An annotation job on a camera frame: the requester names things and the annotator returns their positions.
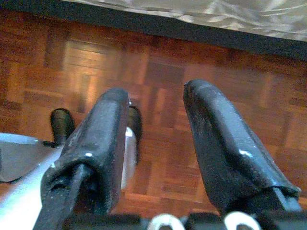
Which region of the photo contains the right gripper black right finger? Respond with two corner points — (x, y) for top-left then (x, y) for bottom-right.
(183, 79), (303, 216)

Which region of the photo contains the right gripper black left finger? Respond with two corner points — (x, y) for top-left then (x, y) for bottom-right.
(35, 88), (130, 230)

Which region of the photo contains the silver right robot leg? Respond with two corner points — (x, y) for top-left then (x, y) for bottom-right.
(120, 126), (138, 190)

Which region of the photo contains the black left robot foot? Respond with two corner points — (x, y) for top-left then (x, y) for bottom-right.
(43, 108), (75, 147)

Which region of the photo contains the dark bed base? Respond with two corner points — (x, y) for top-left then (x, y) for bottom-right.
(0, 0), (307, 62)

